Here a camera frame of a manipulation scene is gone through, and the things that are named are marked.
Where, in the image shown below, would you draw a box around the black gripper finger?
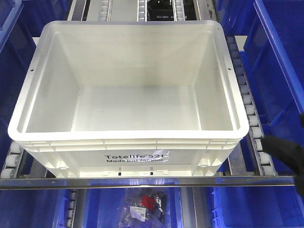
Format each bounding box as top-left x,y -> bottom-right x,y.
261,114 -> 304,198

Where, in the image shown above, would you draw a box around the blue bin left shelf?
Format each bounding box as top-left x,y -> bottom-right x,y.
0,0 -> 36,167

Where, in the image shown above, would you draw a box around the blue bin lower middle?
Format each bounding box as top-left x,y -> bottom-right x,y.
80,187 -> 183,228

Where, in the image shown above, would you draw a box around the left white roller track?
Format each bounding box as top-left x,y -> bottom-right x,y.
0,141 -> 26,179

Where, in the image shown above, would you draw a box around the blue bin lower right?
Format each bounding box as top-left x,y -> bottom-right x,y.
206,186 -> 304,228

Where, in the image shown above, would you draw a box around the white plastic tote crate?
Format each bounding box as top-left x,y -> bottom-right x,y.
8,20 -> 249,178

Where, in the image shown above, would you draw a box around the blue bin lower left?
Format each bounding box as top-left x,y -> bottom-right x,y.
0,190 -> 72,228

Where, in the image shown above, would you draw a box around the plastic bag of parts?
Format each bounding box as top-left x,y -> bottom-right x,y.
117,188 -> 167,228

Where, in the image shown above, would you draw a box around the rear roller tracks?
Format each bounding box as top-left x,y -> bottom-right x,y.
66,0 -> 218,23

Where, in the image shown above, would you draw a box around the blue bin shelf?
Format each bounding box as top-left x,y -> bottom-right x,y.
243,0 -> 304,174
0,0 -> 36,167

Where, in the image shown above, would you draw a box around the white roller track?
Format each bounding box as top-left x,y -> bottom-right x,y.
226,36 -> 278,176
0,141 -> 26,179

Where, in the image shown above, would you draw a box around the blue bin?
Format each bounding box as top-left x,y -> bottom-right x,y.
206,186 -> 304,228
0,190 -> 72,228
80,187 -> 183,228

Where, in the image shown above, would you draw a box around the right white roller track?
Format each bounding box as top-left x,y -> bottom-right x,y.
226,36 -> 278,176

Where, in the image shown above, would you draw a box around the steel shelf front rail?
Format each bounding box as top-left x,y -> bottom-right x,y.
0,176 -> 304,190

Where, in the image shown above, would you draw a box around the blue bin right shelf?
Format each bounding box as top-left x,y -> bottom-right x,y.
243,0 -> 304,174

